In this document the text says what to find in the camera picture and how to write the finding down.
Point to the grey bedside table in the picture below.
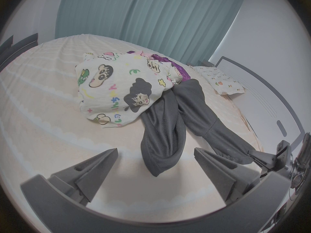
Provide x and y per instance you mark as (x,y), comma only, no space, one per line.
(203,63)

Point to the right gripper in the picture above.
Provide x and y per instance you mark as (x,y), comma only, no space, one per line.
(279,170)

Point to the pink garment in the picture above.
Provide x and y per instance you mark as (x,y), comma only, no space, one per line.
(145,54)

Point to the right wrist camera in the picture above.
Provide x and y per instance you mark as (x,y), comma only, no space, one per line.
(284,152)

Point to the black T-shirt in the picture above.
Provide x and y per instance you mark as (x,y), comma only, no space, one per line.
(165,135)

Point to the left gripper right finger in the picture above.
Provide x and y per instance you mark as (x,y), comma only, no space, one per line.
(218,173)

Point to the purple garment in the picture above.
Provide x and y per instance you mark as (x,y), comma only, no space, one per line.
(181,73)

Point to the blue-green curtain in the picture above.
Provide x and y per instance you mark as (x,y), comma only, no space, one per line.
(145,16)

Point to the white printed pyjama top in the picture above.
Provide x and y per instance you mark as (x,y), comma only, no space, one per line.
(116,91)

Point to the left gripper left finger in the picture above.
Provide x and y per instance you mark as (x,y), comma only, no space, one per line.
(92,176)

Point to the bed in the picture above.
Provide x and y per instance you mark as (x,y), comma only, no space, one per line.
(48,105)

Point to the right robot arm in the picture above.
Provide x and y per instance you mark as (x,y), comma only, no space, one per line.
(302,154)

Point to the white printed pillow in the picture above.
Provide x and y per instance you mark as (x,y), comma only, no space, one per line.
(218,81)

